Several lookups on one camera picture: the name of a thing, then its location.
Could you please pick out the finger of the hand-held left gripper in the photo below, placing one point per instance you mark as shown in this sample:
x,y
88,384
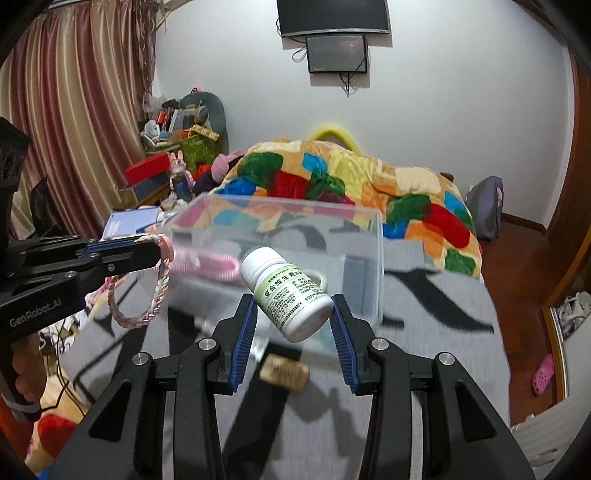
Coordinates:
x,y
115,247
134,263

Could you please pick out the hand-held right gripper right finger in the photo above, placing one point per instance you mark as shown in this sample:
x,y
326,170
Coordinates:
x,y
344,344

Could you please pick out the red box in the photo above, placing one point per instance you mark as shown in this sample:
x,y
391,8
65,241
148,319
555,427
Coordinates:
x,y
147,168

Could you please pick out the black chair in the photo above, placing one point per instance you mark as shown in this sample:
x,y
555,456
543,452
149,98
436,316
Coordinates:
x,y
44,207

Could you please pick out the bunny lid water bottle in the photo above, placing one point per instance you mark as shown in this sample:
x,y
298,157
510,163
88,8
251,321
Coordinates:
x,y
180,182

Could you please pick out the person's left hand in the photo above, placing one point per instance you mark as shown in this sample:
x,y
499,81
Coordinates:
x,y
30,374

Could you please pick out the pink braided hair band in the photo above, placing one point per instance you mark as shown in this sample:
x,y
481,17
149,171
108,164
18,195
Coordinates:
x,y
207,265

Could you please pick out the striped pink curtain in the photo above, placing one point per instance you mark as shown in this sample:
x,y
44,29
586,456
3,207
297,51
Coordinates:
x,y
69,92

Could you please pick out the blue notebook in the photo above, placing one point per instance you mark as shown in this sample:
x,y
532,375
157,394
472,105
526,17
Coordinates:
x,y
127,222

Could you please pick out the grey printed bed sheet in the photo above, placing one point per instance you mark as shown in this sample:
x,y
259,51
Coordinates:
x,y
438,332

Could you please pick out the colourful patchwork blanket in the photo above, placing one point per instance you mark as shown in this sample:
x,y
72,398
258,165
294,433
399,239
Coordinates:
x,y
415,184

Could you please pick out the green gift box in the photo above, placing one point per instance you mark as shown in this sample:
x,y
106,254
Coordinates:
x,y
197,150

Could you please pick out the pink plush toy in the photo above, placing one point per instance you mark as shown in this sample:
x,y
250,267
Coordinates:
x,y
224,164

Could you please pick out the red yellow printed blanket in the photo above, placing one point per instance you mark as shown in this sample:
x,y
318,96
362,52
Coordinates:
x,y
51,434

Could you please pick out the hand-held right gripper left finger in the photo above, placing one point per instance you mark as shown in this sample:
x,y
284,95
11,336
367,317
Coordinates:
x,y
243,344

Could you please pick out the small black wall monitor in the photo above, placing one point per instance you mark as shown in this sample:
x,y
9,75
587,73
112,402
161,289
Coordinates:
x,y
337,53

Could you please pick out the grey backpack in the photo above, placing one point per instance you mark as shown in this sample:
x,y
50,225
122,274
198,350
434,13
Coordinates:
x,y
485,207

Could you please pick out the white medicine bottle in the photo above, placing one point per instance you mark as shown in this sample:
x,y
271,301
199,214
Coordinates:
x,y
288,295

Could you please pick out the small brown cork block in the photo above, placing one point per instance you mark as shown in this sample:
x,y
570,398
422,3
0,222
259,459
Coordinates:
x,y
284,373

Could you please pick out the large black wall television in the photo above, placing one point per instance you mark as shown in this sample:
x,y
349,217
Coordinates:
x,y
332,16

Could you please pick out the clear plastic box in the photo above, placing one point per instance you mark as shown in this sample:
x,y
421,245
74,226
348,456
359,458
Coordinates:
x,y
323,230

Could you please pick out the white shoes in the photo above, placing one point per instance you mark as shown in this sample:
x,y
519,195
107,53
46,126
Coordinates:
x,y
575,311

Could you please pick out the pink clog shoe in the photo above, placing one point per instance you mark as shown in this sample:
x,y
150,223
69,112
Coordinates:
x,y
543,374

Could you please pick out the white radiator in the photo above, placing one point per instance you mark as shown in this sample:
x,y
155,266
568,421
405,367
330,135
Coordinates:
x,y
542,438

